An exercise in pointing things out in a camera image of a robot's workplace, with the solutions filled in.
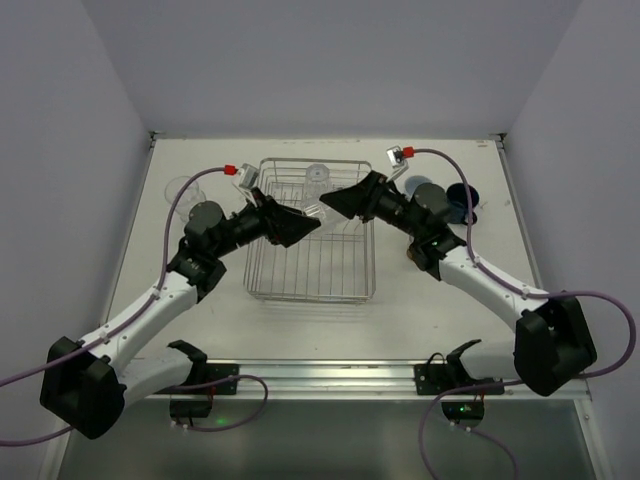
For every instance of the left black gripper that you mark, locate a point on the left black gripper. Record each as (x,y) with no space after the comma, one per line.
(272,220)

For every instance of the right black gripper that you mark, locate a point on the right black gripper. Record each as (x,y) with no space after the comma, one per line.
(371,195)

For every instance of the clear glass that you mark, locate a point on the clear glass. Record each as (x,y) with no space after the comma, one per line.
(185,194)
(328,217)
(317,181)

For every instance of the light grey footed cup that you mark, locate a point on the light grey footed cup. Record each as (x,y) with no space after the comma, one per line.
(413,182)

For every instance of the beige brown cup back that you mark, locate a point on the beige brown cup back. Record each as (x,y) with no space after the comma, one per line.
(411,252)

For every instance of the dark blue ceramic mug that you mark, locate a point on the dark blue ceramic mug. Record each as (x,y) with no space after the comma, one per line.
(462,201)

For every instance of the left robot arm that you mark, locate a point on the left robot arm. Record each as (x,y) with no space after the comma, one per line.
(91,381)

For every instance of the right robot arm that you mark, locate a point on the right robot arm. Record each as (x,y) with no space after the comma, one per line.
(552,343)

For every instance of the left controller box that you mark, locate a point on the left controller box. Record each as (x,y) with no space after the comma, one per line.
(189,409)

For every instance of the controller box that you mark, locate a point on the controller box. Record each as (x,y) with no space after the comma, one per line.
(464,413)
(189,409)

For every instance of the right controller box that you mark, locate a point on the right controller box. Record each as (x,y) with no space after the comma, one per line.
(464,413)

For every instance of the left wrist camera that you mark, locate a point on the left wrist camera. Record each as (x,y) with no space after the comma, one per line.
(245,180)

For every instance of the metal wire dish rack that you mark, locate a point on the metal wire dish rack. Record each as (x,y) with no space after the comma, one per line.
(332,267)

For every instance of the aluminium front rail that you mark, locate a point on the aluminium front rail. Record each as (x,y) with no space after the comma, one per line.
(328,380)

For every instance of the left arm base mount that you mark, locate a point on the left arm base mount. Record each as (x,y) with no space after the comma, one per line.
(220,376)

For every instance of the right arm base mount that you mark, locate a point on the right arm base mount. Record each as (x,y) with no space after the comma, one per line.
(445,372)

